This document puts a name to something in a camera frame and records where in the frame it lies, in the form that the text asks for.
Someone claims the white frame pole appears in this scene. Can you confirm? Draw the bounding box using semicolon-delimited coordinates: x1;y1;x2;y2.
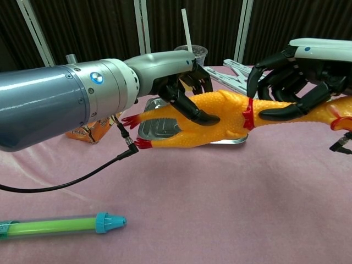
134;0;152;56
233;0;254;66
16;0;56;67

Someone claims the stainless steel tray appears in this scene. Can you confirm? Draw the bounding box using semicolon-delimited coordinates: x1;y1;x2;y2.
137;97;248;146

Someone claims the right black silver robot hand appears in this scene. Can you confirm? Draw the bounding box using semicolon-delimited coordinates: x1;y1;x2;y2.
246;37;352;119

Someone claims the pink tablecloth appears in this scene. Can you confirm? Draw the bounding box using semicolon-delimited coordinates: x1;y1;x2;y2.
0;64;352;264

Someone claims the yellow rubber chicken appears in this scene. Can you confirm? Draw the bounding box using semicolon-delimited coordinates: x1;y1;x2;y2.
121;89;352;150

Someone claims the clear cup with orange liquid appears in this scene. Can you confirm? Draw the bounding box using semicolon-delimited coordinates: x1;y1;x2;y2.
174;45;208;68

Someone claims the orange cardboard box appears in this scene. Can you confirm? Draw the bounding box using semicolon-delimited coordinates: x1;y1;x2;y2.
65;112;123;144

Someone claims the black left hand cable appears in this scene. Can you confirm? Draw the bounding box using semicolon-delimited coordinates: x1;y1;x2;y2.
0;115;141;193

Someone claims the green and blue marker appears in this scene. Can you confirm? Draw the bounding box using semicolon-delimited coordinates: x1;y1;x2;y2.
0;212;128;240

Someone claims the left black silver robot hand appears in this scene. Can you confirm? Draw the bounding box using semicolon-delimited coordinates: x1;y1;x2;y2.
123;50;221;126

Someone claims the black pleated curtain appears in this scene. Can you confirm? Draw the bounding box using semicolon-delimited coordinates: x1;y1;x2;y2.
0;0;352;72

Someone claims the white folding laptop stand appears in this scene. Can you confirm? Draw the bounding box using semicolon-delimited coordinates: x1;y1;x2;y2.
205;58;273;96

